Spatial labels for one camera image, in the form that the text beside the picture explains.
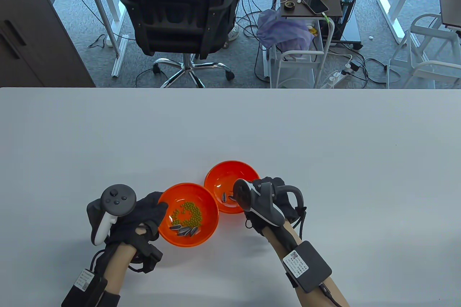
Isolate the person's right hand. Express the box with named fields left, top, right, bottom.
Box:
left=244, top=177, right=306, bottom=239

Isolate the person's left hand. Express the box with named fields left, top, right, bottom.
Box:
left=86, top=191, right=169, bottom=274

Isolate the pile of sunflower seeds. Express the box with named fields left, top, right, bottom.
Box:
left=169, top=224, right=201, bottom=237

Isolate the orange bowl with green beans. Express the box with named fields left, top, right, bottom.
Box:
left=157, top=182, right=219, bottom=247

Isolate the orange plastic bowl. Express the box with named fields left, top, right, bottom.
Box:
left=204, top=161, right=260, bottom=214

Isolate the person's right forearm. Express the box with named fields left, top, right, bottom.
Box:
left=265, top=219, right=350, bottom=307

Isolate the person's left forearm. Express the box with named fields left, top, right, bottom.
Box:
left=94, top=242, right=139, bottom=307

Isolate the grey left hand controller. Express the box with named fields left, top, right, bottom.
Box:
left=91, top=184, right=137, bottom=246

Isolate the pile of green mung beans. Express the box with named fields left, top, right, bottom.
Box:
left=170, top=202, right=203, bottom=226

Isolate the black right wrist sensor box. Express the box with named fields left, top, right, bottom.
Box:
left=283, top=241, right=332, bottom=293

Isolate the black wrist sensor box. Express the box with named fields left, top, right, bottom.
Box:
left=283, top=241, right=332, bottom=293
left=61, top=268, right=121, bottom=307

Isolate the black left wrist sensor box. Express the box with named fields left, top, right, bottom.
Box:
left=61, top=268, right=121, bottom=307

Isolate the white power strip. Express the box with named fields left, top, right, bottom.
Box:
left=320, top=64, right=355, bottom=89

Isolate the white metal cart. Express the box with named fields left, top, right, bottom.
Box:
left=268, top=15, right=335, bottom=89

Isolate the purple cloth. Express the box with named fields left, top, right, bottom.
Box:
left=257, top=8, right=314, bottom=58

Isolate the black office chair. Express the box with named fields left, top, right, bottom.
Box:
left=118, top=0, right=242, bottom=89

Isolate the dark brown cabinet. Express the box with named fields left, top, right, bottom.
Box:
left=0, top=0, right=96, bottom=88

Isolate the black smartphone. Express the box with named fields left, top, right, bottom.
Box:
left=301, top=0, right=329, bottom=15

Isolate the white metal chair frame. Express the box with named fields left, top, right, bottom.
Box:
left=386, top=14, right=461, bottom=89

